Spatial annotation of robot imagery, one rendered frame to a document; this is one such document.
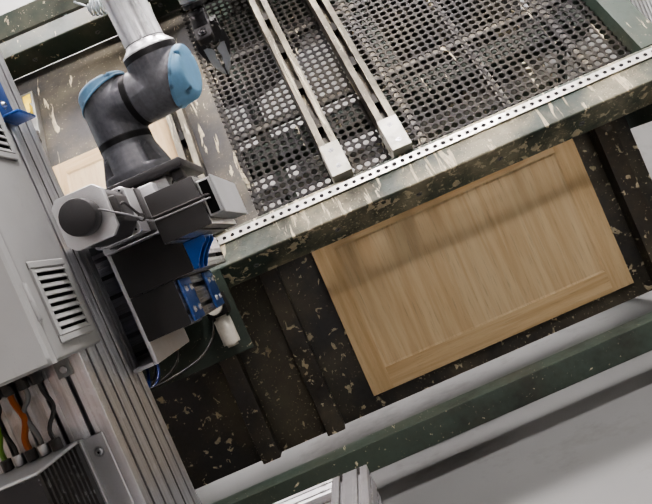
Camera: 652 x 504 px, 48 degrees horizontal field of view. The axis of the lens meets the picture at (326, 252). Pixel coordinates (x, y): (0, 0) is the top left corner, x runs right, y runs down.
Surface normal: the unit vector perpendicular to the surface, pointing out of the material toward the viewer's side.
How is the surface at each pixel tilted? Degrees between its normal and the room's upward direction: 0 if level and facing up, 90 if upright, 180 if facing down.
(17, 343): 90
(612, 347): 90
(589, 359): 90
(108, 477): 90
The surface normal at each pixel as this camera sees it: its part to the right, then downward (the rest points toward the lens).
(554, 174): 0.01, 0.02
